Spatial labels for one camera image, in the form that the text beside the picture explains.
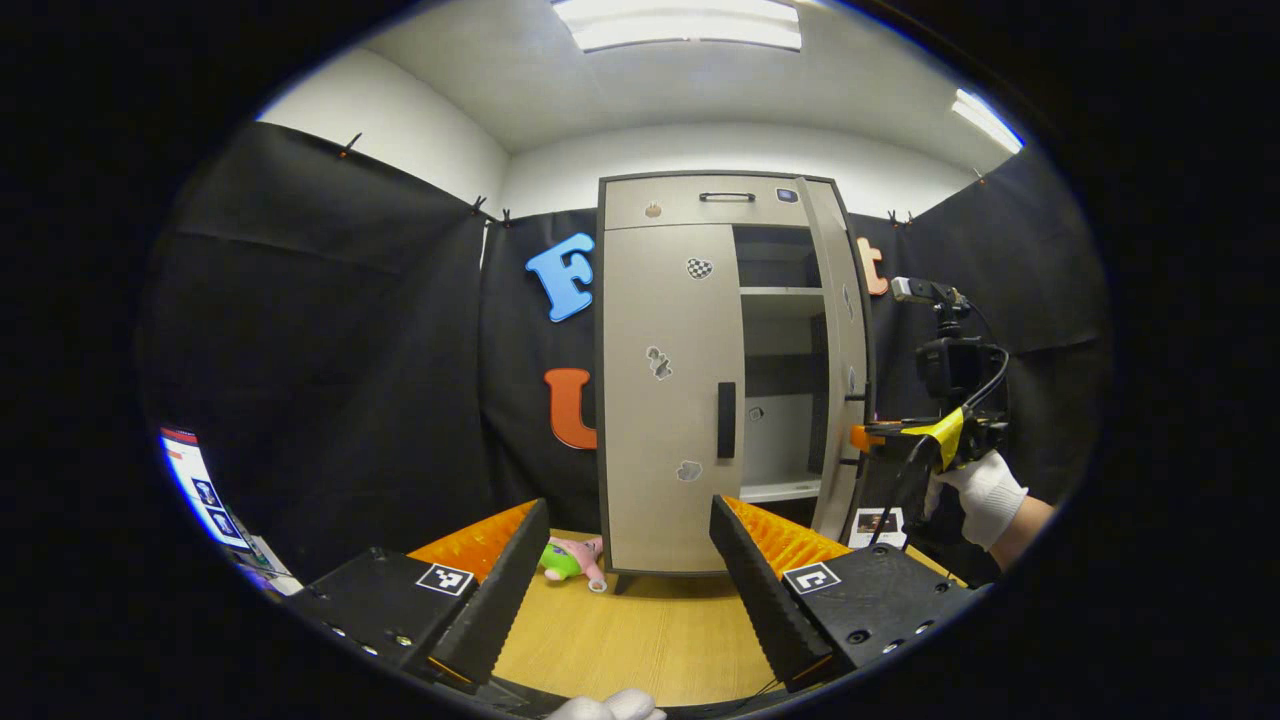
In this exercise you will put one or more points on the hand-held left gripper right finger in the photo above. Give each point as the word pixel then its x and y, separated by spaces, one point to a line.
pixel 765 600

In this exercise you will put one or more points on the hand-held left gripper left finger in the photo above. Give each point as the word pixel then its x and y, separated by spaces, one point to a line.
pixel 505 590

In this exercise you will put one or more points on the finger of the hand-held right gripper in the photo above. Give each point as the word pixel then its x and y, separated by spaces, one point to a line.
pixel 880 432

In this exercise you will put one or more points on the grey cabinet door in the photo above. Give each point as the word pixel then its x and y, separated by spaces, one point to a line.
pixel 845 330
pixel 665 300

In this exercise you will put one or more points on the grey double-door shoe cabinet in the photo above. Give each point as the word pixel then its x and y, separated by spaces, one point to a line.
pixel 780 305

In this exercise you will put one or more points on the grey cabinet drawer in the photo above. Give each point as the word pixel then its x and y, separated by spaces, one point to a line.
pixel 680 205

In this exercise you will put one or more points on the pink and green plush toy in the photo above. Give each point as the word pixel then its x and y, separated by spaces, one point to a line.
pixel 565 560

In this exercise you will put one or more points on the stack of magazines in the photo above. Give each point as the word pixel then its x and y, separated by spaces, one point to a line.
pixel 878 525

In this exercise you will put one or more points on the ceiling light panel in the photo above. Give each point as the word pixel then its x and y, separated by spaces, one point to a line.
pixel 680 25
pixel 985 118

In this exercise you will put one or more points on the black backdrop cloth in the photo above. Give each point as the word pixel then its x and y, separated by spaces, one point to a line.
pixel 330 380

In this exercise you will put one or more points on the printed poster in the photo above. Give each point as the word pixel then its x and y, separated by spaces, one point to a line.
pixel 205 495

